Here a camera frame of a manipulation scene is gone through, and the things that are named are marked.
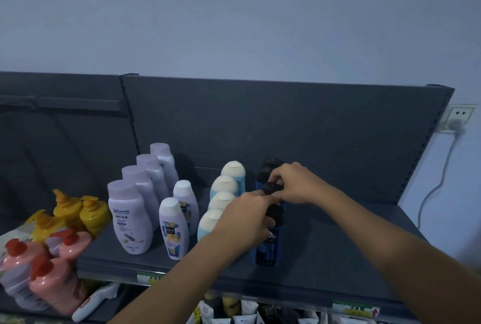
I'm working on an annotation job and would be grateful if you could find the person's left hand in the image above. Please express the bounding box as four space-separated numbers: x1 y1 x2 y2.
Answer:
209 190 282 257

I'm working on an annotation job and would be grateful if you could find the person's right hand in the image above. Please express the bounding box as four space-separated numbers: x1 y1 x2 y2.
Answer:
268 162 333 206

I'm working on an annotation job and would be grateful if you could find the dark blue black-capped bottle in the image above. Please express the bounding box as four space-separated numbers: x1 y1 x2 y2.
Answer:
260 182 285 197
255 157 285 190
251 204 285 267

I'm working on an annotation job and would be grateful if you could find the person's left forearm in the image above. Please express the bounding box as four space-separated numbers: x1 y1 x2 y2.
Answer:
108 231 230 324

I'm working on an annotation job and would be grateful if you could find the person's right forearm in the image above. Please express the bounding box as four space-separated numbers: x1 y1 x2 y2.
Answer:
319 186 481 324

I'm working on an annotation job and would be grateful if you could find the light blue white-capped bottle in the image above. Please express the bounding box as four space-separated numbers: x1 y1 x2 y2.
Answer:
207 191 237 212
209 175 240 201
196 208 225 242
220 160 247 197

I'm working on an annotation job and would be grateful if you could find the dark grey shelf unit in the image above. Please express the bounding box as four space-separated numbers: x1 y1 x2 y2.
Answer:
0 71 140 324
77 74 455 324

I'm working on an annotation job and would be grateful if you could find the white bottle yellow label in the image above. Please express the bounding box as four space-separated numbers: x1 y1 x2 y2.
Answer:
159 197 190 261
172 180 200 237

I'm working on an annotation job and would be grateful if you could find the purple lotion bottle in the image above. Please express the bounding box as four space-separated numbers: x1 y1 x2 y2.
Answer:
136 153 170 203
121 165 161 231
150 142 180 194
107 180 154 255

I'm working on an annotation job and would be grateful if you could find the row of white tubes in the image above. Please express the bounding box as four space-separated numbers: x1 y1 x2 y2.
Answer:
186 295 376 324

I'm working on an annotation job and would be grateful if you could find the green shelf price label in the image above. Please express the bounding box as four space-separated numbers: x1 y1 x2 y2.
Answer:
332 300 381 319
137 271 166 286

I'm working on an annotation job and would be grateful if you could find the yellow pump bottle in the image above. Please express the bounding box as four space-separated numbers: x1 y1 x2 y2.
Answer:
25 210 67 242
52 189 84 231
79 195 112 238

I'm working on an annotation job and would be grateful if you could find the white power plug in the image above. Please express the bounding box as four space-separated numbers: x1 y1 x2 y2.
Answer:
447 119 467 138

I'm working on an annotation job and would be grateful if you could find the pink bottle red pump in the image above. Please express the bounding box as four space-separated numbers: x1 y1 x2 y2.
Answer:
50 228 93 261
0 238 50 290
29 255 88 315

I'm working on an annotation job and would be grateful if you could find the white power cable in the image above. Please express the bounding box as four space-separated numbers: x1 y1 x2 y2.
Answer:
417 133 462 231

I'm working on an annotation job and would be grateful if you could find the white wall socket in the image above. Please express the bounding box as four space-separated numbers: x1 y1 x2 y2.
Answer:
439 104 477 134

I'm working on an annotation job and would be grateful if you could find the white plastic handle tool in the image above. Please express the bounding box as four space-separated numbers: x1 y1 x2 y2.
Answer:
71 282 121 323

